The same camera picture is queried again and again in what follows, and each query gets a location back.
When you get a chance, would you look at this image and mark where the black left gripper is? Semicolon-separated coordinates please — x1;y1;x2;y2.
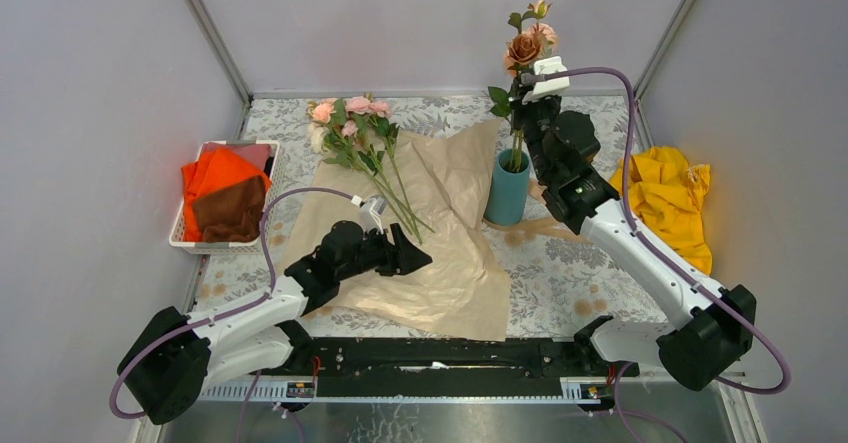
336;225;433;284

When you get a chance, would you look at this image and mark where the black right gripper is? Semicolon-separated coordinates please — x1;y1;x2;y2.
509;77;561;182

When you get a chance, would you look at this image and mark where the peach kraft wrapping paper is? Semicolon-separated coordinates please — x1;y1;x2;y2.
278;115;598;343

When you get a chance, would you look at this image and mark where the peach rose stem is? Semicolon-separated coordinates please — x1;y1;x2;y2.
487;0;559;173

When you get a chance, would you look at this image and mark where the brown paper ribbon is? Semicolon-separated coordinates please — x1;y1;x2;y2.
482;216;589;247

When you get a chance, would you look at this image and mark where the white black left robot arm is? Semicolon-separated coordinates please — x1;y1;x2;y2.
110;221;433;425

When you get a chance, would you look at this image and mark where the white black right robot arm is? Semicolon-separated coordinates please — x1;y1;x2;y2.
512;97;756;391

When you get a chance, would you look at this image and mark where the teal cylindrical vase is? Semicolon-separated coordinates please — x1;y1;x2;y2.
484;149;530;226

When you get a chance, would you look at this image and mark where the yellow crumpled cloth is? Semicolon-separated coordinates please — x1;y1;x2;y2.
610;147;713;275

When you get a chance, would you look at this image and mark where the floral patterned table mat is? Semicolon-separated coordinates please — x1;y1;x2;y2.
189;93;664;338

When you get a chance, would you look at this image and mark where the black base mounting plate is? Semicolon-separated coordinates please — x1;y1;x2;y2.
267;337;625;399

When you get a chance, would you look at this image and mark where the brown cloth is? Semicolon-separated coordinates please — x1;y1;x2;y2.
192;176;267;243

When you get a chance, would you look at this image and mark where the pink cloth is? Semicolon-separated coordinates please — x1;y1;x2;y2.
200;142;275;173

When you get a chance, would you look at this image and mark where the orange cloth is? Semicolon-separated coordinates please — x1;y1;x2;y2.
181;148;271;242

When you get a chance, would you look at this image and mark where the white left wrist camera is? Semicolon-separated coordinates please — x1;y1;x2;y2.
351;195;388;233

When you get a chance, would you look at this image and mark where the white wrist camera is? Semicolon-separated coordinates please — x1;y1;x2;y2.
351;195;388;233
521;56;571;104

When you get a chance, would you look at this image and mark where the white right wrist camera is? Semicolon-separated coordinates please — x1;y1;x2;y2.
521;56;571;104

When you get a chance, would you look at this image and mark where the aluminium frame rail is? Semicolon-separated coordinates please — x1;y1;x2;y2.
184;0;252;107

